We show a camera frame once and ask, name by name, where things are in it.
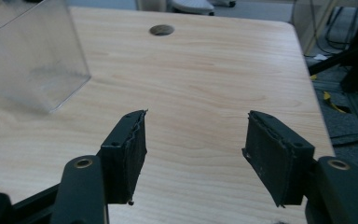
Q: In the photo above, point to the yellow tape strip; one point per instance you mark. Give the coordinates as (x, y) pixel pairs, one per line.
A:
(332, 101)

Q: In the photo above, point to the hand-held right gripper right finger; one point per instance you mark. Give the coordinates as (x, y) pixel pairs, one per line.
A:
(276, 161)

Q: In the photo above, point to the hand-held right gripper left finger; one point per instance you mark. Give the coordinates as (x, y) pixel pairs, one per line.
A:
(124, 161)

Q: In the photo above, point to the clear plastic box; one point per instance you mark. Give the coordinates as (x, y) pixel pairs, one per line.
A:
(28, 53)

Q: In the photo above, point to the white chair base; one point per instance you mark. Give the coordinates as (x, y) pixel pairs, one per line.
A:
(192, 6)

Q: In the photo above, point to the beige cabinet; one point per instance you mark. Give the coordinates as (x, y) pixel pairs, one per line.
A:
(310, 21)

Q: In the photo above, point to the black metal stand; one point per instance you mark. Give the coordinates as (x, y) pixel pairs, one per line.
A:
(351, 56)

